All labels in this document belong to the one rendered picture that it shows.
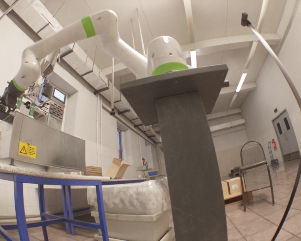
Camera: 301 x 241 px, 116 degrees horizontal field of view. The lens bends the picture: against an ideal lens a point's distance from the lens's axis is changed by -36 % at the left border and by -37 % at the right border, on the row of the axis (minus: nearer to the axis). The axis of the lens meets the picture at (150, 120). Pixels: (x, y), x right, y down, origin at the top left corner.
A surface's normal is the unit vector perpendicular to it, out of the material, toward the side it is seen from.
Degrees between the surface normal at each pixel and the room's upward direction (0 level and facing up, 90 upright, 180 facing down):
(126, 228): 96
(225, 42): 90
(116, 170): 90
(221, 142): 90
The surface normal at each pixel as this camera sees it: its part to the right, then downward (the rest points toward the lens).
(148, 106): 0.12, 0.91
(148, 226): -0.40, -0.21
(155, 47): -0.62, -0.23
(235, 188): -0.22, -0.36
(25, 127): 0.95, -0.22
